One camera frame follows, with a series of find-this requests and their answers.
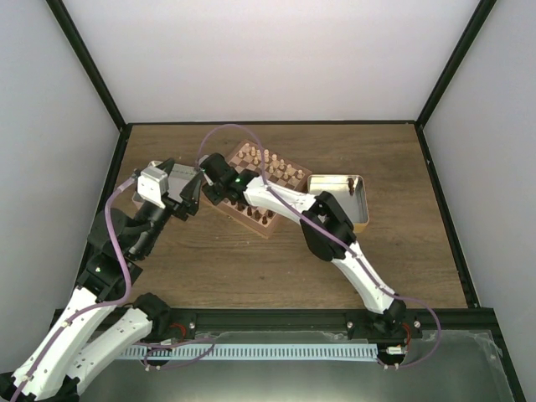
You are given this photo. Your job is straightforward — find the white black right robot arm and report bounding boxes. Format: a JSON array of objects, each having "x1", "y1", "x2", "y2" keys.
[{"x1": 195, "y1": 152, "x2": 406, "y2": 338}]

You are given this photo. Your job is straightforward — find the wooden chess board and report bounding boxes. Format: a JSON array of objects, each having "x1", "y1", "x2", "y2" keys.
[{"x1": 215, "y1": 140, "x2": 312, "y2": 239}]

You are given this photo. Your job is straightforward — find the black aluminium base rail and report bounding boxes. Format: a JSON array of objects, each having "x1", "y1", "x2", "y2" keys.
[{"x1": 171, "y1": 307, "x2": 500, "y2": 342}]

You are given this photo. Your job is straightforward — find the white slotted cable duct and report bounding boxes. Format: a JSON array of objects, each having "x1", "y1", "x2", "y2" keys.
[{"x1": 116, "y1": 342, "x2": 378, "y2": 361}]

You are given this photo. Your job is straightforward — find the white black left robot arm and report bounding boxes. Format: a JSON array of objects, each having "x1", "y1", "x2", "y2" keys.
[{"x1": 1, "y1": 158, "x2": 204, "y2": 401}]

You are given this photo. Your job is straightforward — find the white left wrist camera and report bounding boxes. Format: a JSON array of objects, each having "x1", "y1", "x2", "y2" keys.
[{"x1": 137, "y1": 166, "x2": 169, "y2": 209}]

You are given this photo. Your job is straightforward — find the pink tin box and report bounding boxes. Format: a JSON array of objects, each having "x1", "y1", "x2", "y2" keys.
[{"x1": 131, "y1": 160, "x2": 196, "y2": 209}]

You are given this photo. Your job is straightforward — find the gold tin box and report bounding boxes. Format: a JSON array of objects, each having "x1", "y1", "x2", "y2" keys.
[{"x1": 307, "y1": 174, "x2": 369, "y2": 234}]

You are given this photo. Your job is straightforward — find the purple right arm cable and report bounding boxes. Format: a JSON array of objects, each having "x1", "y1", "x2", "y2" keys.
[{"x1": 196, "y1": 123, "x2": 442, "y2": 369}]

